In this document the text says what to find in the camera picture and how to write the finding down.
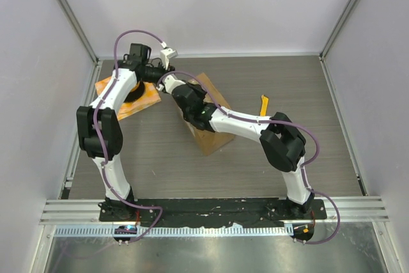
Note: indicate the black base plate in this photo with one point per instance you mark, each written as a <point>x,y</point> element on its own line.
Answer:
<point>211,212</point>

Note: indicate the orange bowl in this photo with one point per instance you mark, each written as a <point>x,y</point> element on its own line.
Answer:
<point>136,93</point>

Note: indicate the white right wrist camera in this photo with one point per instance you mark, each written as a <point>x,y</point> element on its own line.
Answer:
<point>169,83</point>

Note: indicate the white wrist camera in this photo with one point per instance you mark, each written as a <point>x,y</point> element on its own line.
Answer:
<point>169,83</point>
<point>167,53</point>

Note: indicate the aluminium frame rail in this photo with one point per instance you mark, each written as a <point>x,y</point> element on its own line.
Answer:
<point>78,30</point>

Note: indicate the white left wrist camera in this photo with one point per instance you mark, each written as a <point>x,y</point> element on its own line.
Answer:
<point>167,53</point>

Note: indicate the yellow utility knife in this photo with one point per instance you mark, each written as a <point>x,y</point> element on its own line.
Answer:
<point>264,105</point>

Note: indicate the brown cardboard express box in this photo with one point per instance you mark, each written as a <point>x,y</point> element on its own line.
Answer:
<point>210,142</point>

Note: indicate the orange patterned cloth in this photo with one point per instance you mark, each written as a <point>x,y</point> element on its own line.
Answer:
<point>149,97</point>

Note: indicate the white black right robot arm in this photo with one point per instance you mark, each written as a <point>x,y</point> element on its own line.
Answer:
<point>281,141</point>

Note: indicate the slotted cable duct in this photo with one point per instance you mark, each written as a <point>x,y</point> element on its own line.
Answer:
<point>122,231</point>

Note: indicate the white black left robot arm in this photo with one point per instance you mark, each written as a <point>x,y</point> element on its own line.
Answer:
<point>99,130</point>

